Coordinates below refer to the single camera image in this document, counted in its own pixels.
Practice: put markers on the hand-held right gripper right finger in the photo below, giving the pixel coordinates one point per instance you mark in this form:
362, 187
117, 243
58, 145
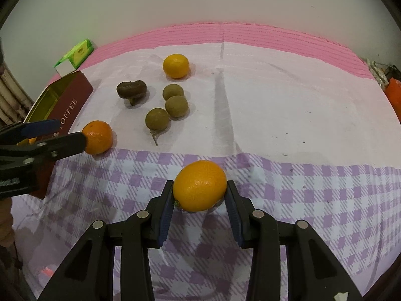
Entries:
233, 222

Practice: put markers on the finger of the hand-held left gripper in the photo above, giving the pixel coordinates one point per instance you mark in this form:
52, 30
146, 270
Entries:
40, 127
65, 144

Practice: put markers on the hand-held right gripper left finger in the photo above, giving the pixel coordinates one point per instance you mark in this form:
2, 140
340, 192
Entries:
167, 216

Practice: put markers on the orange mandarin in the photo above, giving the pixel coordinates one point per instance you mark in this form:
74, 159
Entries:
98, 137

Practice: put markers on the oval orange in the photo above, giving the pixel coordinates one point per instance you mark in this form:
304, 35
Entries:
200, 185

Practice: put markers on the gold and red tin box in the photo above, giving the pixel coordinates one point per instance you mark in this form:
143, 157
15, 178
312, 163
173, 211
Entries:
75, 97

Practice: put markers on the dark brown lumpy fruit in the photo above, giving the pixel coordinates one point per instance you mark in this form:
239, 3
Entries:
131, 90

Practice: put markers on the brown longan with stem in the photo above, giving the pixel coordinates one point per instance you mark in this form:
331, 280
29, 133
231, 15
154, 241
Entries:
157, 119

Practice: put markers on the small yellow orange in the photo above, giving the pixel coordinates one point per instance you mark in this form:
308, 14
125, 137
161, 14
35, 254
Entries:
176, 65

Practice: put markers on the person's left forearm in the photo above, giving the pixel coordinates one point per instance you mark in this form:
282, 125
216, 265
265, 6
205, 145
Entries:
4, 222

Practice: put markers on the beige ribbed column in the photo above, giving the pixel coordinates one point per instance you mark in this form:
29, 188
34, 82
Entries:
9, 100

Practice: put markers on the green tissue box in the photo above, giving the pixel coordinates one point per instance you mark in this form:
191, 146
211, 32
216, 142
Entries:
76, 55

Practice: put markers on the pink checked tablecloth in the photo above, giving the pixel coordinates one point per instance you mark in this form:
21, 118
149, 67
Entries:
282, 116

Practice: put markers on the orange plastic bag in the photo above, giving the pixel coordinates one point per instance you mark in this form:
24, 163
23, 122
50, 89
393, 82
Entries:
394, 95

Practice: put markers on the crumpled white packaging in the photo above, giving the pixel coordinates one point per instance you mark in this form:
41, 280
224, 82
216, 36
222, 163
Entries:
374, 70

